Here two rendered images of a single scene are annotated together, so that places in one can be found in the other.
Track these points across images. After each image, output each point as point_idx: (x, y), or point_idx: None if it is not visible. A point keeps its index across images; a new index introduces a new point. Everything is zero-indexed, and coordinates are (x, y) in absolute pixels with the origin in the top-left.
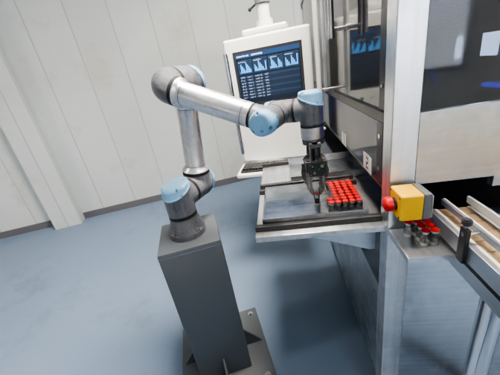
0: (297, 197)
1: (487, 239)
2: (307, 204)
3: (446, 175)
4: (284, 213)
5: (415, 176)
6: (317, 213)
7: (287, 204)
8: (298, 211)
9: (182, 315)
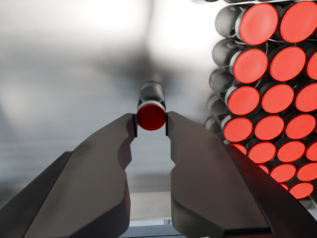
0: (53, 7)
1: None
2: (112, 97)
3: None
4: (31, 141)
5: None
6: (146, 154)
7: (21, 82)
8: (82, 139)
9: None
